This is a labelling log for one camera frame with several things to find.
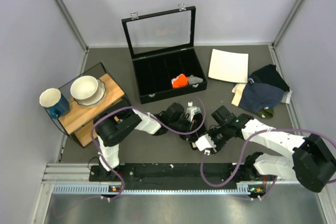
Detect beige cloth in pile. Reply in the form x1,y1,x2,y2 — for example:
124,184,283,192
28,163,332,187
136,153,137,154
231,83,247,107

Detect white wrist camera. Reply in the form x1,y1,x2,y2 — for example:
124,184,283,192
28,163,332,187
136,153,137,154
195,134,216,156
186,101,201,122

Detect orange rolled underwear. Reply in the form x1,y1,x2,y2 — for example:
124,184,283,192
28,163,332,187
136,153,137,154
171,74,188,89

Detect green cloth in pile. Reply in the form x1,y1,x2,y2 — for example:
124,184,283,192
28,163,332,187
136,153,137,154
256,108,274,119

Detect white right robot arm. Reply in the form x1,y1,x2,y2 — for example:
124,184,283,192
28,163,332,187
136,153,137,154
209,106,335,193

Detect white square plate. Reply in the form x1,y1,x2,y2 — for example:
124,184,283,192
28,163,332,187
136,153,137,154
208,49,249,83

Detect navy blue underwear in pile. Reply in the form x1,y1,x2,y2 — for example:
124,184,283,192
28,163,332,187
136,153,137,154
238,83,285,113

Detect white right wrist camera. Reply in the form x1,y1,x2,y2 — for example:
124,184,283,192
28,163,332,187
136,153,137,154
195,134,216,156

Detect white ceramic bowl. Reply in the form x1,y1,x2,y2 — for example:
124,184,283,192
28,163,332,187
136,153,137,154
70,76,99,100

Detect wooden black-framed shelf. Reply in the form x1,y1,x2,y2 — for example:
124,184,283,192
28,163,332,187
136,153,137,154
51,62,129,147

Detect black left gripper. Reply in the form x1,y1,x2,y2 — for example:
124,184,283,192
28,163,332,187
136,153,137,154
168,116,198,143

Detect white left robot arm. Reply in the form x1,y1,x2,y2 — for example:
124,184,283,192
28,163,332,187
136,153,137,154
93,102,207,180

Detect grey slotted cable duct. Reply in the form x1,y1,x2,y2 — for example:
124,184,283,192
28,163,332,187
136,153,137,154
51,183,252,196

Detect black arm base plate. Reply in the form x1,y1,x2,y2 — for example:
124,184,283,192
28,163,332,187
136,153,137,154
89,163,251,190

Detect white cloth in pile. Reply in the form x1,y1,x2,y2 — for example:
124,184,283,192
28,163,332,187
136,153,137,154
281,90,292,104

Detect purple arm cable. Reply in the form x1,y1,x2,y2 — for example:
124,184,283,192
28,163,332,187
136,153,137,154
90,97,206,200
201,129,336,200

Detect black glass-lid storage box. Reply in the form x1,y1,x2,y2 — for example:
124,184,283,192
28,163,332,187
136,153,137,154
121,4,207,104

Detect white scalloped saucer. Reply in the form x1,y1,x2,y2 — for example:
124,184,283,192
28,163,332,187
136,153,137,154
72,79,107,108

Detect blue mug white inside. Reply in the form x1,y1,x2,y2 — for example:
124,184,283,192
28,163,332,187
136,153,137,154
39,88,70,119

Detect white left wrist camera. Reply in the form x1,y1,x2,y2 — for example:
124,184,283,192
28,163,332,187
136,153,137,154
186,101,201,122

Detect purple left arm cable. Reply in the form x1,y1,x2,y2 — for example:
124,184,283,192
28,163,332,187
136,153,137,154
90,97,206,200

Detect black underwear in pile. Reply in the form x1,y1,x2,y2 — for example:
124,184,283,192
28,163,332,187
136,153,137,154
248,65,290,92

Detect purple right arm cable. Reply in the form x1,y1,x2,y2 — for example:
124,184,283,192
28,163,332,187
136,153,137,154
201,129,336,200

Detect grey rolled underwear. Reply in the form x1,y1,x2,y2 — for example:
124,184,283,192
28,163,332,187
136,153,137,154
188,75,203,85

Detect black underwear beige waistband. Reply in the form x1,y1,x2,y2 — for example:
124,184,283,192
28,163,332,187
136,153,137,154
180,125,207,151

